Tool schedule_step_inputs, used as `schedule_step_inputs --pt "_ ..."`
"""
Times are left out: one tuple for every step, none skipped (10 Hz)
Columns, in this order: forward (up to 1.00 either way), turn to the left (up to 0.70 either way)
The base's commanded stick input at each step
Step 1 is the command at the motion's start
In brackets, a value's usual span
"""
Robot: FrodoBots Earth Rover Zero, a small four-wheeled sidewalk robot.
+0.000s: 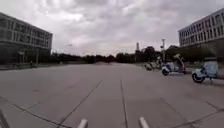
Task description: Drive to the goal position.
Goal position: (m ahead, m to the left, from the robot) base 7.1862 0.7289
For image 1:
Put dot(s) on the pale building with window rows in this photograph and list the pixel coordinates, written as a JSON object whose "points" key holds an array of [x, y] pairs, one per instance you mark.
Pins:
{"points": [[203, 31]]}

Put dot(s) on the grey paved plaza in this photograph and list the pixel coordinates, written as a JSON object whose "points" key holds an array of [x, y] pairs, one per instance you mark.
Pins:
{"points": [[110, 86]]}

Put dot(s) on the dark glass-fronted building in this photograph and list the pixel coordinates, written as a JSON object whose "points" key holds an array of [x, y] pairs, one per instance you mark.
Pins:
{"points": [[23, 40]]}

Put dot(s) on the distant tower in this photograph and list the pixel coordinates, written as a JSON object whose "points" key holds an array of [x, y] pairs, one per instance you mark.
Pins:
{"points": [[137, 46]]}

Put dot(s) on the pale pole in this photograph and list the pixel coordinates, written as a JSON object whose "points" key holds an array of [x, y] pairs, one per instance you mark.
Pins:
{"points": [[163, 50]]}

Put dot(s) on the robot's own part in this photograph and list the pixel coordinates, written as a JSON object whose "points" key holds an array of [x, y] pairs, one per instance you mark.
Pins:
{"points": [[82, 124], [144, 123]]}

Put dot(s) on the row of trees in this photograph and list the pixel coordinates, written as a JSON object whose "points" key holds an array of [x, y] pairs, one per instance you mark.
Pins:
{"points": [[100, 58]]}

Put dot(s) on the thin lamp pole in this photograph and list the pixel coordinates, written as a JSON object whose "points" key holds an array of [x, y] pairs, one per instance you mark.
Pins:
{"points": [[69, 49]]}

